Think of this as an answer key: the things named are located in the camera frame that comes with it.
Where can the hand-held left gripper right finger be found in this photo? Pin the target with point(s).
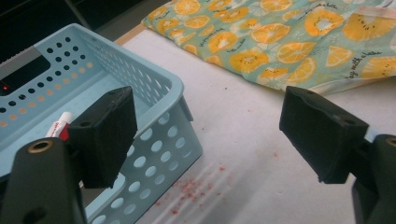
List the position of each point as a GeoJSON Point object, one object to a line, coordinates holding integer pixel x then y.
{"type": "Point", "coordinates": [320, 140]}

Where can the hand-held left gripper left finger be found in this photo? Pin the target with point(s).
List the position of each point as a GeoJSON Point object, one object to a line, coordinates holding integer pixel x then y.
{"type": "Point", "coordinates": [104, 137]}

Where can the white and red tube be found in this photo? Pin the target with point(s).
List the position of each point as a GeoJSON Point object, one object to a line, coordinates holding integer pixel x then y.
{"type": "Point", "coordinates": [61, 123]}

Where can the light blue plastic basket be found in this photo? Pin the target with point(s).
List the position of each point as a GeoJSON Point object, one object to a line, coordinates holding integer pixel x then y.
{"type": "Point", "coordinates": [155, 84]}

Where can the orange fruit print cloth bag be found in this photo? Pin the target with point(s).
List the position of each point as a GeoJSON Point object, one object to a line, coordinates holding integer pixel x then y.
{"type": "Point", "coordinates": [249, 40]}

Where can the white table cover sheet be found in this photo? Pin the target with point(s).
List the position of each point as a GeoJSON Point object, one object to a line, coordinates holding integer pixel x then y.
{"type": "Point", "coordinates": [249, 130]}

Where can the black device with red light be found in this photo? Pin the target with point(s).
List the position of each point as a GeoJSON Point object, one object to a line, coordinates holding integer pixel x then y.
{"type": "Point", "coordinates": [28, 73]}

